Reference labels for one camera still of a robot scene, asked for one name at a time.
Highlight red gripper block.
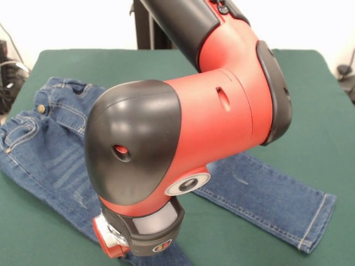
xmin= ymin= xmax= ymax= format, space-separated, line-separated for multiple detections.
xmin=93 ymin=214 xmax=131 ymax=259

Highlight blue denim jeans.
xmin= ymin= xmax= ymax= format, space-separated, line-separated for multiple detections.
xmin=0 ymin=76 xmax=337 ymax=266

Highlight black wheeled chair base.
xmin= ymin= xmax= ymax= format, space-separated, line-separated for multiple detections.
xmin=336 ymin=64 xmax=355 ymax=105
xmin=0 ymin=40 xmax=31 ymax=115

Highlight dark green table cloth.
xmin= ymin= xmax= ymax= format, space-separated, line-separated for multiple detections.
xmin=0 ymin=49 xmax=355 ymax=266

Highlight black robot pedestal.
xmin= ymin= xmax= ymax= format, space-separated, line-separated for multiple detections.
xmin=129 ymin=0 xmax=180 ymax=50

